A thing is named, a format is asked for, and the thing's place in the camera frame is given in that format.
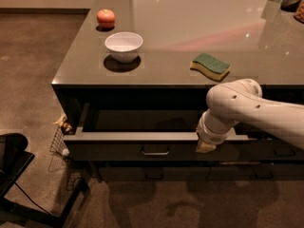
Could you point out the dark drawer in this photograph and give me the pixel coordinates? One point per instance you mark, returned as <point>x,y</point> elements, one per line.
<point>175,172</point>
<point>143,135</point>
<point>265,147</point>
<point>257,172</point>

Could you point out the dark counter cabinet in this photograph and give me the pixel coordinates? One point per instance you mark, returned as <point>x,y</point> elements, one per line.
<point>256,37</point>

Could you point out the white bowl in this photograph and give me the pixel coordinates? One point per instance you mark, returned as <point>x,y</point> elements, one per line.
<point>123,46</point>

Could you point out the red apple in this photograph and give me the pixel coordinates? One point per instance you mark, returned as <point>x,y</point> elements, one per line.
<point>106,18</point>

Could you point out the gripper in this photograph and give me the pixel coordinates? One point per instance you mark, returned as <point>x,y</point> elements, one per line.
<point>211,137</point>

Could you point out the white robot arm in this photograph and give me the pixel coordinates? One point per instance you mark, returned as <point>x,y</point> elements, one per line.
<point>241,102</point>

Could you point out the wire basket with items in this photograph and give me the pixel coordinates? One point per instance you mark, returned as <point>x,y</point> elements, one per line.
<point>58,145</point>

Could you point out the green yellow sponge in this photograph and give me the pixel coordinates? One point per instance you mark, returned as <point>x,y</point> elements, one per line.
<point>210,67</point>

